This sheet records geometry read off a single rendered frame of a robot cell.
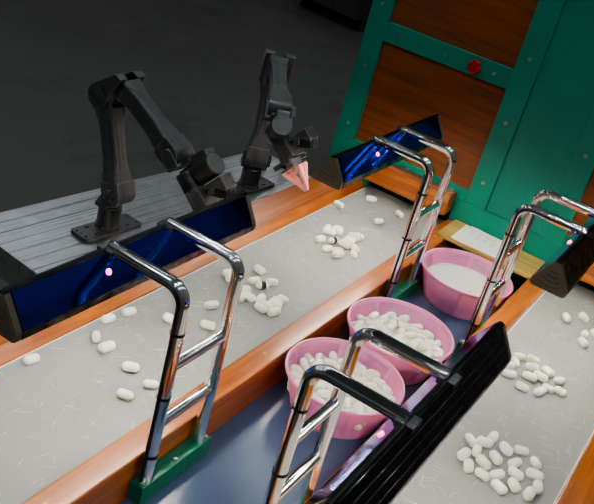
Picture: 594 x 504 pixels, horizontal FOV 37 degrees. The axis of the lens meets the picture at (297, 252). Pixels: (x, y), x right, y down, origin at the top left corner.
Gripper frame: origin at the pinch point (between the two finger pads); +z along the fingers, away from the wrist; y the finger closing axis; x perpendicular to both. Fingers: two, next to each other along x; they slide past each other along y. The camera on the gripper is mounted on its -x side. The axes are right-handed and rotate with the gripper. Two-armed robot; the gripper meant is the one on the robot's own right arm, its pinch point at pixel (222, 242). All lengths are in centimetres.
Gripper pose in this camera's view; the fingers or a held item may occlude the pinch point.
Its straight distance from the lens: 218.0
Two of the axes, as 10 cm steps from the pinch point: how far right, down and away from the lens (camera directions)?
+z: 4.6, 8.9, 0.1
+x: -7.2, 3.7, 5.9
